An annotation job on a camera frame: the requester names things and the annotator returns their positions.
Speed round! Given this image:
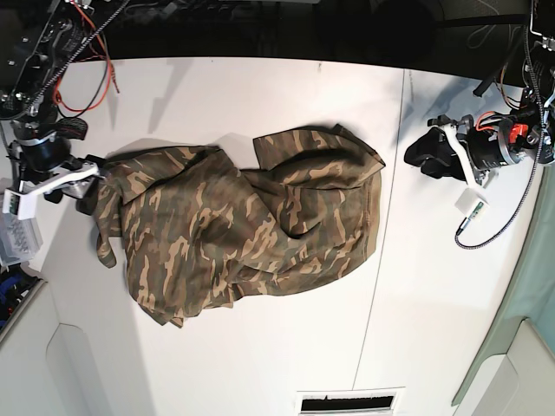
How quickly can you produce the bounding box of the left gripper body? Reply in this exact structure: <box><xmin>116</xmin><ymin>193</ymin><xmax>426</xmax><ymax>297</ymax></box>
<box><xmin>428</xmin><ymin>114</ymin><xmax>520</xmax><ymax>186</ymax></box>

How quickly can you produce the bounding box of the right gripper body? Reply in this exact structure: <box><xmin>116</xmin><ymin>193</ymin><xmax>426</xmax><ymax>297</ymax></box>
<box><xmin>8</xmin><ymin>129</ymin><xmax>107</xmax><ymax>199</ymax></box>

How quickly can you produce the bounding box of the camouflage t-shirt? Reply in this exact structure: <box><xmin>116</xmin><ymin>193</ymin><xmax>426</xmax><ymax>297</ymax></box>
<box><xmin>93</xmin><ymin>125</ymin><xmax>385</xmax><ymax>327</ymax></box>

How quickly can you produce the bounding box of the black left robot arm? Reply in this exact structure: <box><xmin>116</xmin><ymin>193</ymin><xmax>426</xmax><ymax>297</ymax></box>
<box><xmin>404</xmin><ymin>1</ymin><xmax>554</xmax><ymax>186</ymax></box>

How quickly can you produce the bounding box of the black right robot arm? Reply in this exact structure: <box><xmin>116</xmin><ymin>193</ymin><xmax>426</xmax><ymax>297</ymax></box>
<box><xmin>1</xmin><ymin>1</ymin><xmax>128</xmax><ymax>220</ymax></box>

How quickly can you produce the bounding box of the clear plastic screw box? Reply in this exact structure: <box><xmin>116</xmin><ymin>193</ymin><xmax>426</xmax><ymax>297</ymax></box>
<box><xmin>1</xmin><ymin>195</ymin><xmax>42</xmax><ymax>268</ymax></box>

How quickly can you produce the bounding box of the grey tray with blue items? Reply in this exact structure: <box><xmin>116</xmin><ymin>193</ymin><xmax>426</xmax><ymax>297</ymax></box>
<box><xmin>1</xmin><ymin>263</ymin><xmax>46</xmax><ymax>343</ymax></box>

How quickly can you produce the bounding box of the white slotted table vent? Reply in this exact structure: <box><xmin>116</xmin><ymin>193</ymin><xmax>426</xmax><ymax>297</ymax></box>
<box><xmin>295</xmin><ymin>387</ymin><xmax>405</xmax><ymax>416</ymax></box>

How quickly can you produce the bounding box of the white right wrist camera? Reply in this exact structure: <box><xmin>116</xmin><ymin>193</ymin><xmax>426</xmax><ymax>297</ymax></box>
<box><xmin>3</xmin><ymin>189</ymin><xmax>38</xmax><ymax>220</ymax></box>

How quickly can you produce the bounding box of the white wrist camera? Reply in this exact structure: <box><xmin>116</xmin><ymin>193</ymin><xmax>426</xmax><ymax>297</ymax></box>
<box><xmin>454</xmin><ymin>187</ymin><xmax>489</xmax><ymax>220</ymax></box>
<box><xmin>3</xmin><ymin>189</ymin><xmax>38</xmax><ymax>220</ymax></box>

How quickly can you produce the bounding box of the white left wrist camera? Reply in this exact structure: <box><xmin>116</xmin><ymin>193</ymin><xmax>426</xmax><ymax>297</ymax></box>
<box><xmin>454</xmin><ymin>187</ymin><xmax>489</xmax><ymax>220</ymax></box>

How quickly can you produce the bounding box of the braided camera cable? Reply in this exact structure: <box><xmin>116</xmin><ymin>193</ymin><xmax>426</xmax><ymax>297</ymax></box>
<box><xmin>454</xmin><ymin>25</ymin><xmax>547</xmax><ymax>250</ymax></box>

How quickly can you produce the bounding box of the grey floor cable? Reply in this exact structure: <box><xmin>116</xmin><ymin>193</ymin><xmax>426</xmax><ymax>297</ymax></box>
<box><xmin>466</xmin><ymin>16</ymin><xmax>530</xmax><ymax>57</ymax></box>

